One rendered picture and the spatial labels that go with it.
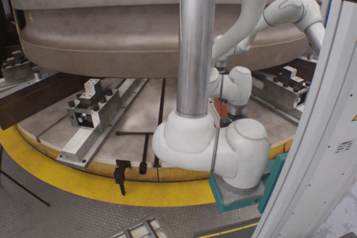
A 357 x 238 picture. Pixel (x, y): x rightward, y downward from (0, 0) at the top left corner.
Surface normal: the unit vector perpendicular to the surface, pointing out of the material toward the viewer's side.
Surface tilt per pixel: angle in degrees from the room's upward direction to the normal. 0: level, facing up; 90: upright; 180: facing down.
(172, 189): 0
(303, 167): 90
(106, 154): 0
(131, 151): 0
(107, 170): 90
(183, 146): 77
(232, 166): 88
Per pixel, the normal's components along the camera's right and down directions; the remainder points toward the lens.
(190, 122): -0.07, -0.32
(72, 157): -0.21, 0.51
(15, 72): 0.54, 0.44
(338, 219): 0.00, -0.85
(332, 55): -0.98, 0.11
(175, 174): 0.05, 0.52
